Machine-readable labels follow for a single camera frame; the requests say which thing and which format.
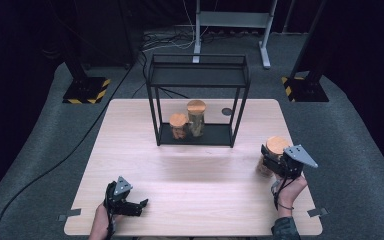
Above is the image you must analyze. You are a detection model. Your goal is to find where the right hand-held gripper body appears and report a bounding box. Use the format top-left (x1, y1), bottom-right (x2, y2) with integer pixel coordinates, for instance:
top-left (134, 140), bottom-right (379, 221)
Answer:
top-left (263, 144), bottom-right (318, 180)

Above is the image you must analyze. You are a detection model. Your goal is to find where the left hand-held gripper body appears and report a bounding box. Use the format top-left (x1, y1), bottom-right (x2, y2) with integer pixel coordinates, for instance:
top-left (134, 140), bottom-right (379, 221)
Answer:
top-left (103, 175), bottom-right (144, 217)

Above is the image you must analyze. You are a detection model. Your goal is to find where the tall glass jar wooden lid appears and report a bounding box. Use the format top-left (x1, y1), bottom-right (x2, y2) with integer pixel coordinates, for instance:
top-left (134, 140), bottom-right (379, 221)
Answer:
top-left (255, 135), bottom-right (291, 178)

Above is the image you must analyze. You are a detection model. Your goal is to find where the black metal shelf rack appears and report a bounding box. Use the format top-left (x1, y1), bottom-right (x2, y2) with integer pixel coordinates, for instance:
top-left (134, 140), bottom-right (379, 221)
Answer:
top-left (145, 53), bottom-right (251, 149)

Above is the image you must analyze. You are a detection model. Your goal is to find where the short glass jar wooden lid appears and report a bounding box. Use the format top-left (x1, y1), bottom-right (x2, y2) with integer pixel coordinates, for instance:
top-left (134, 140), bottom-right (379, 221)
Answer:
top-left (169, 113), bottom-right (189, 140)

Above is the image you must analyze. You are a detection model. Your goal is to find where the person's right hand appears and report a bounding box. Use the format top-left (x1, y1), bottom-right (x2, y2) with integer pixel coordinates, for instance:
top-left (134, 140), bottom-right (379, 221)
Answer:
top-left (271, 174), bottom-right (308, 208)

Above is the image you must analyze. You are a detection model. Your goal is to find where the person's left hand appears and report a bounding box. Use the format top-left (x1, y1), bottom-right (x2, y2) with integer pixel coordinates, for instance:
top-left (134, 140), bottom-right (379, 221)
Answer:
top-left (94, 203), bottom-right (123, 232)

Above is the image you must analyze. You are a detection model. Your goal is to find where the grey tape piece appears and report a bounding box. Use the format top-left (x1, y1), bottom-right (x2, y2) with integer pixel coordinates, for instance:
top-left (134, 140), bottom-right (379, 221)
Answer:
top-left (58, 208), bottom-right (82, 222)
top-left (307, 207), bottom-right (330, 219)

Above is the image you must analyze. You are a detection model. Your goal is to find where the black stand with striped base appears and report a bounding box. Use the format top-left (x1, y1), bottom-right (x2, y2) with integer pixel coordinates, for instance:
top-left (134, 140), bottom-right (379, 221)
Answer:
top-left (281, 0), bottom-right (330, 103)
top-left (59, 33), bottom-right (112, 105)

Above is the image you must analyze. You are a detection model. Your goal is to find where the black cabinet on casters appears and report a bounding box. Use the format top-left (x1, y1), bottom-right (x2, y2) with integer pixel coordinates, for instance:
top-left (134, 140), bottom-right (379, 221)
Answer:
top-left (76, 0), bottom-right (137, 69)

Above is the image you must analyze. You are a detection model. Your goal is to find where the right hand-held gripper cable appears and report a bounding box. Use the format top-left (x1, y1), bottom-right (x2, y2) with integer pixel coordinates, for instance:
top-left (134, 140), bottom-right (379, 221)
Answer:
top-left (272, 177), bottom-right (297, 212)

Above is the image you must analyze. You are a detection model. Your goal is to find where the hand-held gripper cable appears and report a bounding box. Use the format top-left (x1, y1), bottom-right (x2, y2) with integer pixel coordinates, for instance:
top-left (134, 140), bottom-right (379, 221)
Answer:
top-left (104, 211), bottom-right (115, 240)
top-left (272, 177), bottom-right (297, 212)

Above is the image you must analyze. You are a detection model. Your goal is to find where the left hand-held gripper cable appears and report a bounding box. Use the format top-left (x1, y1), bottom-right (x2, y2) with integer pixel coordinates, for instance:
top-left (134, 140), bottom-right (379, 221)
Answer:
top-left (104, 211), bottom-right (115, 240)

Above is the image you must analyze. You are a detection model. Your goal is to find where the long black floor cable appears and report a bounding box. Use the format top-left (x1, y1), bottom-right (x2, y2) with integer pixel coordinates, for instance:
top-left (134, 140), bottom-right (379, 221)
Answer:
top-left (0, 49), bottom-right (148, 240)

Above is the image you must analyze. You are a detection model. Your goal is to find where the grey metal stand frame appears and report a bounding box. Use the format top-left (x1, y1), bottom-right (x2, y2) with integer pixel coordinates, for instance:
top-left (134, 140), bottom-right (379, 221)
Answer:
top-left (192, 0), bottom-right (279, 70)

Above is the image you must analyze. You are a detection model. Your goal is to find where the bundle of floor cables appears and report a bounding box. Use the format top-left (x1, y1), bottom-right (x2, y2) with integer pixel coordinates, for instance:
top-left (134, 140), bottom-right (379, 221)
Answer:
top-left (141, 29), bottom-right (214, 52)

